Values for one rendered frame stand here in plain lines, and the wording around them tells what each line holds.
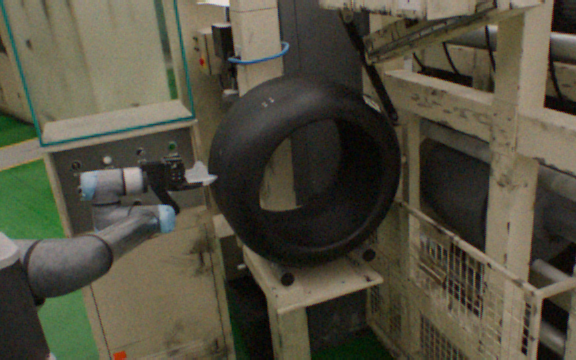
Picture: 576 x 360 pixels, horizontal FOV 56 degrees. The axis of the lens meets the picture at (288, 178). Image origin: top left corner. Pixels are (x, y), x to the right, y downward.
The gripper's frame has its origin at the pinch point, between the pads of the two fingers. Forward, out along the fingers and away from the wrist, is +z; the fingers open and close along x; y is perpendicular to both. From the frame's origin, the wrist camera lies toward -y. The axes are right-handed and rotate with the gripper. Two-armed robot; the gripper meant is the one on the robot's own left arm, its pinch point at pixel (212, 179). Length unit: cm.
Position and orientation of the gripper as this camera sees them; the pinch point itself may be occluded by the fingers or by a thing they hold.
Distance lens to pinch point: 156.7
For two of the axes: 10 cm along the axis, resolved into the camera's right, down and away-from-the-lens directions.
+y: 0.2, -9.4, -3.4
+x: -3.6, -3.3, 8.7
